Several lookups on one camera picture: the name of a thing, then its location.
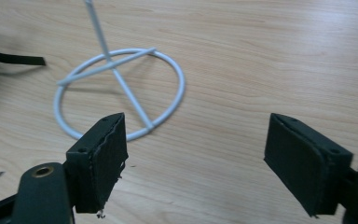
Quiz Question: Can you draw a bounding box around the white wire stand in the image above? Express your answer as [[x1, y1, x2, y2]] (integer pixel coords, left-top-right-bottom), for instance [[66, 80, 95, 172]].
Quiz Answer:
[[53, 0, 186, 143]]

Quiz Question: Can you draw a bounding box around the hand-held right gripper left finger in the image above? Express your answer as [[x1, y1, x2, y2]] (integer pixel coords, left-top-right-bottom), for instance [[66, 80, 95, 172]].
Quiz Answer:
[[64, 112, 129, 215]]

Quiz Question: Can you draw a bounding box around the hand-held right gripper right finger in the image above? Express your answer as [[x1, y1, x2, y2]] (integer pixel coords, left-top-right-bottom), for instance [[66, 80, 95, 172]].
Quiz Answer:
[[263, 112, 354, 217]]

